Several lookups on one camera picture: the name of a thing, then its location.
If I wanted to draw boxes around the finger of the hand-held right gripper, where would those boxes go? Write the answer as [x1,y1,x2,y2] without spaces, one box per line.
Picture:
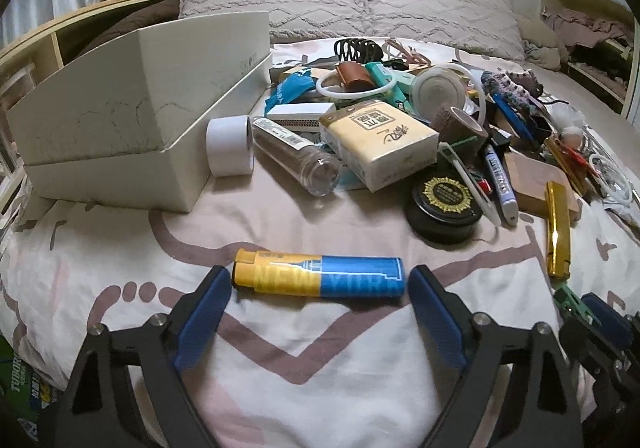
[559,322,626,381]
[580,293,633,354]

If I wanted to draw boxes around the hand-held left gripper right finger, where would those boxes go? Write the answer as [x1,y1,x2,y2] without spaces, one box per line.
[407,265,586,448]

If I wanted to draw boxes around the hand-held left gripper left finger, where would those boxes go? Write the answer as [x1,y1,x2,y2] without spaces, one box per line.
[37,265,232,448]

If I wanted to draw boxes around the green plastic piece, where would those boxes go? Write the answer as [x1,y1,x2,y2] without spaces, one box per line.
[552,284,597,329]

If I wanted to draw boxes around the gold metal case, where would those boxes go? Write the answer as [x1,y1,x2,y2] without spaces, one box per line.
[544,181,572,279]

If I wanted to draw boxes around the black round tin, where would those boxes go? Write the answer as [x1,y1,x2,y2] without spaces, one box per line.
[404,174,484,245]

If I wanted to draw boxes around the yellow and blue lighter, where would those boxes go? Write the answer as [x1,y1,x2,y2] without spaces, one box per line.
[231,249,405,301]

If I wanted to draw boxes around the brown square case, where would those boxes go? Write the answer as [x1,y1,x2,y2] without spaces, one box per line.
[504,151,583,225]

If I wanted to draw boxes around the yellow tissue pack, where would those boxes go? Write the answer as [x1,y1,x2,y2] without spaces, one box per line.
[318,100,440,193]

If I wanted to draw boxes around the brown tape roll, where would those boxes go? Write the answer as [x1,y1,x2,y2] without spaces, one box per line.
[434,106,490,152]

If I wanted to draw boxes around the white cardboard box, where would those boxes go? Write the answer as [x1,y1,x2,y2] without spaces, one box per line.
[7,12,272,166]

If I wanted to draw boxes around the printed blanket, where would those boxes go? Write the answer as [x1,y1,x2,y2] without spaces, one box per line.
[0,35,640,448]

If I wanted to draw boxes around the white plastic tubing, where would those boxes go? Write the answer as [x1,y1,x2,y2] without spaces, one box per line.
[587,153,635,205]

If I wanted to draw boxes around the white storage box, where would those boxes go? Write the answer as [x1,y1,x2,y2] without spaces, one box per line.
[22,52,274,215]

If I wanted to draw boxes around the white thread snips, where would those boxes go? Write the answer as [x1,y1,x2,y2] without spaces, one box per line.
[439,142,502,229]

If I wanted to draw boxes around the white marker pen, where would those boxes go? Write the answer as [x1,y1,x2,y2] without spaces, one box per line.
[482,144,520,227]

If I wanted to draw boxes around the white tape roll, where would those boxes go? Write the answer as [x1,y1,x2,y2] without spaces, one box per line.
[206,116,255,177]

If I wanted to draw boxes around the clear plastic bottle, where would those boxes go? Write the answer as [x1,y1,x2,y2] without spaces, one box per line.
[251,116,342,197]

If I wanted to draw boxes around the green printed carton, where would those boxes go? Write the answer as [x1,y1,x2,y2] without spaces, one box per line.
[0,335,53,434]

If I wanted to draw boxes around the blue pen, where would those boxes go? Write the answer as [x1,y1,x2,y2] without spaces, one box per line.
[492,92,535,141]

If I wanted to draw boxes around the silver flat box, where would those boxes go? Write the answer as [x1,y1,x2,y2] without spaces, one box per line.
[266,102,337,133]

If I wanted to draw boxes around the clear round container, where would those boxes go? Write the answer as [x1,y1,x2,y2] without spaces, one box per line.
[411,68,471,121]

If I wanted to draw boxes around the blue packet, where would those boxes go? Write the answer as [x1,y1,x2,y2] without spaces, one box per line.
[265,69,317,113]

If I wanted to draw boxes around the teal plastic case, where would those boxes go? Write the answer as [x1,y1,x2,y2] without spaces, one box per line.
[365,62,416,99]

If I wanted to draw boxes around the brown leather holder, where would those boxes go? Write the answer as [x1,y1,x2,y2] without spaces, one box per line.
[336,62,377,92]

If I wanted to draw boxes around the beige plush cushion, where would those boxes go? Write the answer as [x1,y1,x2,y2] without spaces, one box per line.
[517,15,569,72]

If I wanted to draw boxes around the black hair claw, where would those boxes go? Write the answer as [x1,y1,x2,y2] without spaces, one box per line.
[334,38,384,64]

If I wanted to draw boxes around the pile of clothes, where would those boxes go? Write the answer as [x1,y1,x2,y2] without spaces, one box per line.
[544,9,635,48]

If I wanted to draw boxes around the brown blanket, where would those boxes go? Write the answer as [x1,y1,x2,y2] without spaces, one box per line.
[65,0,182,64]

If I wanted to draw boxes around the wooden shelf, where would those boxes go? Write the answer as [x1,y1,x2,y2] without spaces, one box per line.
[0,0,183,189]

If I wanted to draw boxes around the white plastic ring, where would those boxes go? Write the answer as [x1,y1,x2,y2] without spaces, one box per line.
[316,70,396,102]

